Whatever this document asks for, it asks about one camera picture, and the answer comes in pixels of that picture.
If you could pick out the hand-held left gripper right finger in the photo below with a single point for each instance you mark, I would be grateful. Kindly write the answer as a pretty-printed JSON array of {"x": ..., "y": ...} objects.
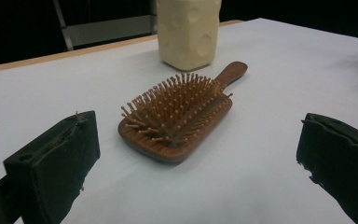
[{"x": 341, "y": 161}]

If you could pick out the wooden paddle hairbrush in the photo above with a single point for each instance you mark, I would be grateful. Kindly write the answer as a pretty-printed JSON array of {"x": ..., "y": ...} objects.
[{"x": 180, "y": 124}]

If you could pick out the grey metal stand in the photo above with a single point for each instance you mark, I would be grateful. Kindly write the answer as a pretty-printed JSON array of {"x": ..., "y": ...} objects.
[{"x": 105, "y": 32}]

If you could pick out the cream square holder cup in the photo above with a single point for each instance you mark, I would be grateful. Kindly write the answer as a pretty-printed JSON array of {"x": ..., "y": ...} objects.
[{"x": 186, "y": 37}]

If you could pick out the pale grey table mat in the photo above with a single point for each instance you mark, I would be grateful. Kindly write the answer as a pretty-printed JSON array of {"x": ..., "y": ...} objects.
[{"x": 261, "y": 99}]

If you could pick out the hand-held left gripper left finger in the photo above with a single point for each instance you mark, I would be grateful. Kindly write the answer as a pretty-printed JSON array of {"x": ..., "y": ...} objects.
[{"x": 56, "y": 161}]

